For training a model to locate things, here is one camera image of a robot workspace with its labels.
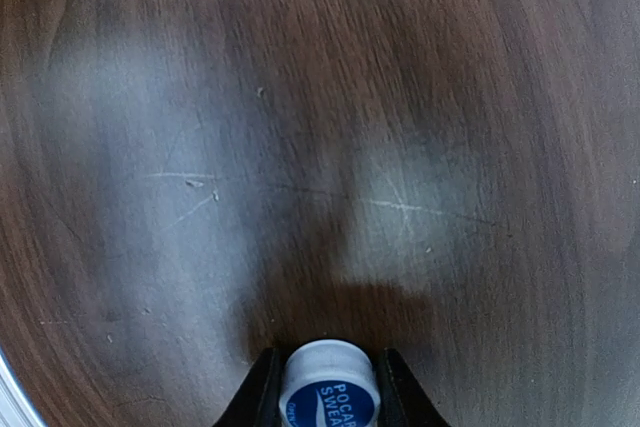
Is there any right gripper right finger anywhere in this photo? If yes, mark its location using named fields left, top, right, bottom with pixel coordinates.
left=376, top=348, right=445, bottom=427

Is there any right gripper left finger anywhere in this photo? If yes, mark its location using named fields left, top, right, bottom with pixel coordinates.
left=213, top=347, right=283, bottom=427

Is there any aluminium front rail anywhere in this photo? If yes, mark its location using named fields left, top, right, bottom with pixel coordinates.
left=0, top=354, right=44, bottom=427

